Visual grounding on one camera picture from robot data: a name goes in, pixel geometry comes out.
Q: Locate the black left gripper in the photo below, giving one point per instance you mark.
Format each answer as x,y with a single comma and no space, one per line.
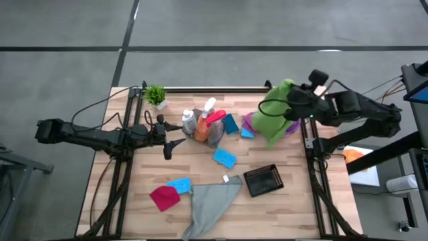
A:
160,134

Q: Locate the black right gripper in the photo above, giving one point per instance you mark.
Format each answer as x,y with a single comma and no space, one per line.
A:
307,103

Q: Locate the white bottle with white cap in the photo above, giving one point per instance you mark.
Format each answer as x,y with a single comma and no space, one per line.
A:
189,124

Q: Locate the orange spray bottle white trigger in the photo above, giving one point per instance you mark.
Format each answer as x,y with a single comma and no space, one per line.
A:
201,130

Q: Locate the green cloth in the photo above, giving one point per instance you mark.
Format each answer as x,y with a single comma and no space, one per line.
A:
271,124

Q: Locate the clear spray bottle red trigger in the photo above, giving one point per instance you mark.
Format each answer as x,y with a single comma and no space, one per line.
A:
215,117

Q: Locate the blue sponge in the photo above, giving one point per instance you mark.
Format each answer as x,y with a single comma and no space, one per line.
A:
224,158
230,124
179,185
247,133

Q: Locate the purple cloth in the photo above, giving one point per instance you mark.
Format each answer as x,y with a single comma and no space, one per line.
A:
248,121

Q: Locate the red cloth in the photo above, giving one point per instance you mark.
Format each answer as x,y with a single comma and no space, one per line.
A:
164,198

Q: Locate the grey cloth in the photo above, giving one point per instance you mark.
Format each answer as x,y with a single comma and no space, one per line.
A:
209,204

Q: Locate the black mesh basket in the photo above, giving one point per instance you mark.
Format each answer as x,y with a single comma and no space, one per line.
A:
263,180

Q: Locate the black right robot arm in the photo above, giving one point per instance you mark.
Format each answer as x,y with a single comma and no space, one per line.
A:
368,110

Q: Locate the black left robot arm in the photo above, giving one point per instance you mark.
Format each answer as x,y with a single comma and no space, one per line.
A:
93,137

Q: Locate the purple plastic bowl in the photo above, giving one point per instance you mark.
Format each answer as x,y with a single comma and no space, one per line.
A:
295,128

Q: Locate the grey plastic caddy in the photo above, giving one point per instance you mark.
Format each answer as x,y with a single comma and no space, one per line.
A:
214,144

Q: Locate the green plant in white pot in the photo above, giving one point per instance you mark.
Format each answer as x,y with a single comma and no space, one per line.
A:
154,94

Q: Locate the orange object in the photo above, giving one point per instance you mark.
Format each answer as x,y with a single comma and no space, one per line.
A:
352,155

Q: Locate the black diagonal beam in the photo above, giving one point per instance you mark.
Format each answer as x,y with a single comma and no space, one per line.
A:
384,154

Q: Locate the white board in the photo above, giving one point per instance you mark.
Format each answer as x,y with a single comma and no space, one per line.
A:
368,177

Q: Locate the black stand with blue screen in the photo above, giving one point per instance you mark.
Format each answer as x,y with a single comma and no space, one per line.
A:
416,73

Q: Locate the grey metal table legs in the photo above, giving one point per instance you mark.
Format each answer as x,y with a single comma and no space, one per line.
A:
33,165

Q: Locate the small black caster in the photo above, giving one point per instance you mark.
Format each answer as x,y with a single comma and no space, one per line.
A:
404,227

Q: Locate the black aluminium table frame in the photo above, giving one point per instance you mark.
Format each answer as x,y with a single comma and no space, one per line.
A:
217,90

